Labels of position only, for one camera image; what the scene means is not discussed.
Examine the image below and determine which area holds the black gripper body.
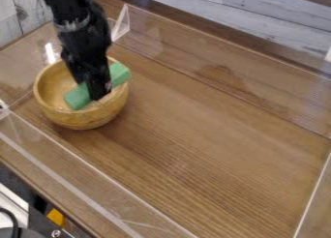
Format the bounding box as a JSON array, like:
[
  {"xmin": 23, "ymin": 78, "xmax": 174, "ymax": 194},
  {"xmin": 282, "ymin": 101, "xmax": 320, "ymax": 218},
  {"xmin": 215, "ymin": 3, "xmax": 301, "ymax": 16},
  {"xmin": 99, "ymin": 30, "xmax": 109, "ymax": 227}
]
[{"xmin": 54, "ymin": 14, "xmax": 111, "ymax": 74}]

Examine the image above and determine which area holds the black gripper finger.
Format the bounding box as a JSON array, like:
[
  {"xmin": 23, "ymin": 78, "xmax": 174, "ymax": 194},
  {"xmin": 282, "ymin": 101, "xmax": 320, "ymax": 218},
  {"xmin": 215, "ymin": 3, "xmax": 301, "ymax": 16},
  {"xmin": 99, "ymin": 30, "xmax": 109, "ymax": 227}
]
[
  {"xmin": 87, "ymin": 71, "xmax": 113, "ymax": 101},
  {"xmin": 65, "ymin": 56, "xmax": 90, "ymax": 84}
]

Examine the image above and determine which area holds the green rectangular block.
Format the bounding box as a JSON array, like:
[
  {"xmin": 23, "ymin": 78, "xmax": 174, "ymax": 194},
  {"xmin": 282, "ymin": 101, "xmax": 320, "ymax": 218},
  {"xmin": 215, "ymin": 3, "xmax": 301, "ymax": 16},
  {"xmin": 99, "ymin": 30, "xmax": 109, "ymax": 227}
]
[{"xmin": 63, "ymin": 62, "xmax": 131, "ymax": 110}]

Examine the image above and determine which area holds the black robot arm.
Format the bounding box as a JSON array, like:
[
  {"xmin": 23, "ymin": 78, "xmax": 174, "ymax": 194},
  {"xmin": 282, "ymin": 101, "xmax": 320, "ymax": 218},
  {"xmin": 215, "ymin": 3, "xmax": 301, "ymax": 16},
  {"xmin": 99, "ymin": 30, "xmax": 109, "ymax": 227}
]
[{"xmin": 45, "ymin": 0, "xmax": 113, "ymax": 101}]

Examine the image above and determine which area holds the brown wooden bowl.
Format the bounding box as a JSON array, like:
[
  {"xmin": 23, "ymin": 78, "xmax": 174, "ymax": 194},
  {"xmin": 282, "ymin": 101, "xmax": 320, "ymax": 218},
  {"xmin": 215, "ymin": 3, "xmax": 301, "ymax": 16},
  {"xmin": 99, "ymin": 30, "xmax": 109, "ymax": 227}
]
[{"xmin": 33, "ymin": 57, "xmax": 130, "ymax": 130}]

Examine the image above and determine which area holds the clear acrylic front barrier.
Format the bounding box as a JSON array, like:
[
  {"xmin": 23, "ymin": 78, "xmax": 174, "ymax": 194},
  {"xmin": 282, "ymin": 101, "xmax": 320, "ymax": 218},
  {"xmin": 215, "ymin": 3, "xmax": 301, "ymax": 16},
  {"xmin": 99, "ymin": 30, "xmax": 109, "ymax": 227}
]
[{"xmin": 0, "ymin": 105, "xmax": 198, "ymax": 238}]

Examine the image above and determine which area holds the yellow black device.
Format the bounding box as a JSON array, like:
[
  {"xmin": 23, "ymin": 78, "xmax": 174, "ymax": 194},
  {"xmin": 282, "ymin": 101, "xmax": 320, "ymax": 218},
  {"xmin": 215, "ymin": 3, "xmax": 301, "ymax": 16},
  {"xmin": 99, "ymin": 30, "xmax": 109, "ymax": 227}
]
[{"xmin": 27, "ymin": 208, "xmax": 77, "ymax": 238}]

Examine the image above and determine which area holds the clear acrylic corner bracket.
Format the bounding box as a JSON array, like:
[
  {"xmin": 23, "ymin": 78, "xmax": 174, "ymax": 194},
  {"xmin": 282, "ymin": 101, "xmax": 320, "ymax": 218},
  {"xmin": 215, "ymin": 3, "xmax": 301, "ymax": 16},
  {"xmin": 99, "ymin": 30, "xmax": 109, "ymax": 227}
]
[{"xmin": 111, "ymin": 5, "xmax": 131, "ymax": 41}]

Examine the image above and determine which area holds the black cable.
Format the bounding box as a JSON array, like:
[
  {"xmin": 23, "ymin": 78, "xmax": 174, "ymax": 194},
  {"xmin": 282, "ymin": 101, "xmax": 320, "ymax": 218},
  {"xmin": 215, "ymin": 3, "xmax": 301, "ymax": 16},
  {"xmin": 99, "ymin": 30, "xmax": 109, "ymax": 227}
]
[{"xmin": 0, "ymin": 206, "xmax": 22, "ymax": 238}]

